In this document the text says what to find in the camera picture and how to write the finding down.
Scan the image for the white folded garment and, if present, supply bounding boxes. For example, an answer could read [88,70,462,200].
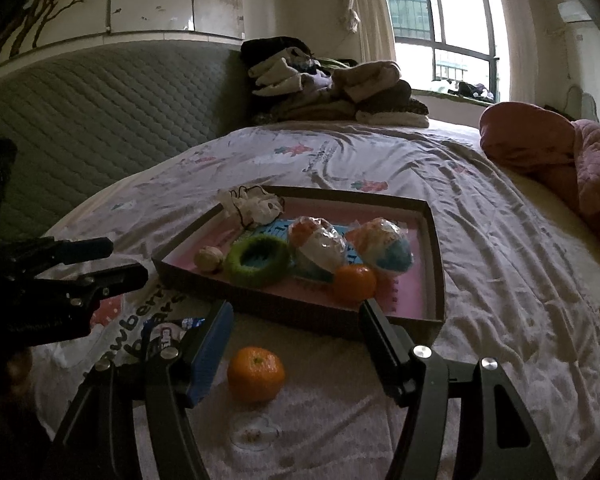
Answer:
[355,109,431,128]

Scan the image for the green fuzzy ring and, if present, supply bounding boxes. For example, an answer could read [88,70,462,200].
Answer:
[223,236,293,288]

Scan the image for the pink quilt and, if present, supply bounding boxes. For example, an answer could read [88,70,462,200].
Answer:
[480,101,600,261]

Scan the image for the white air conditioner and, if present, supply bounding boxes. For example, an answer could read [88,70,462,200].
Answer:
[557,2,596,23]

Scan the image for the cream garment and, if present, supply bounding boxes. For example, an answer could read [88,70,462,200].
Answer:
[247,57,306,98]

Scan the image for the shallow cardboard box tray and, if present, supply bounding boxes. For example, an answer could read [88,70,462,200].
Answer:
[151,185,448,343]

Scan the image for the dark brown folded garment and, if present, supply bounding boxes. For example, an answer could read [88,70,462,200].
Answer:
[355,80,430,116]

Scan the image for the tan folded towel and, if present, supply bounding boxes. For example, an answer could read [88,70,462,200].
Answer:
[332,60,402,102]

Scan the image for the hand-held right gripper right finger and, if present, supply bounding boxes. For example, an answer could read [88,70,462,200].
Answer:
[357,299,560,480]

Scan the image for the sheer white scrunchie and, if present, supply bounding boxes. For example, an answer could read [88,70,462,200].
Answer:
[217,185,286,231]

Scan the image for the black garment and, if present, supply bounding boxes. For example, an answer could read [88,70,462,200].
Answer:
[241,36,313,68]

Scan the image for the person's left forearm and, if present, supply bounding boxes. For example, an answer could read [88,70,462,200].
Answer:
[0,347,56,480]

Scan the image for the white rounded object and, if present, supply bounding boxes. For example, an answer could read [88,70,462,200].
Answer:
[567,85,598,121]

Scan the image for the clear plastic piece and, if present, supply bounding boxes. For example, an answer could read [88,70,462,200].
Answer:
[230,415,281,448]

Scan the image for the tree-print wall panel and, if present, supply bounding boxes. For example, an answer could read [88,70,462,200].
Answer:
[0,0,246,68]

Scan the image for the dark cloth bundle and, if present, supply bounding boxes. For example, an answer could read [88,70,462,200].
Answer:
[452,80,493,98]

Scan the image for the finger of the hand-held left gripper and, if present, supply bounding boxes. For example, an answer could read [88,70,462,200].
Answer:
[35,237,115,276]
[67,262,150,307]

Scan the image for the orange mandarin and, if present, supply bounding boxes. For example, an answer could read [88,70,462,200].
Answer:
[334,263,377,305]
[227,346,286,403]

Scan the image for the tied beige curtain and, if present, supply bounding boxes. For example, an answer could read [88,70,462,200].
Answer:
[347,0,398,68]

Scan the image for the candy orange white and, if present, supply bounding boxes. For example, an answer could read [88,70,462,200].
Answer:
[286,216,348,283]

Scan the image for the window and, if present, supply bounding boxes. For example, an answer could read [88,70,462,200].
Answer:
[380,0,501,106]

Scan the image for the olive knitted garment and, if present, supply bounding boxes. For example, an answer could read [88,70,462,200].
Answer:
[252,97,358,123]

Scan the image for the walnut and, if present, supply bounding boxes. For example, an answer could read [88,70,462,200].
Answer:
[195,246,226,273]

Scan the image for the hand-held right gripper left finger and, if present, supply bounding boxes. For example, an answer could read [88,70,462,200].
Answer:
[45,299,237,480]

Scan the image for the sheer white curtain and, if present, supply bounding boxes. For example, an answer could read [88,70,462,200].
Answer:
[490,0,531,106]

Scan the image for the grey quilted headboard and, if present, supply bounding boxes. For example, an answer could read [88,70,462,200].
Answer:
[0,40,253,256]

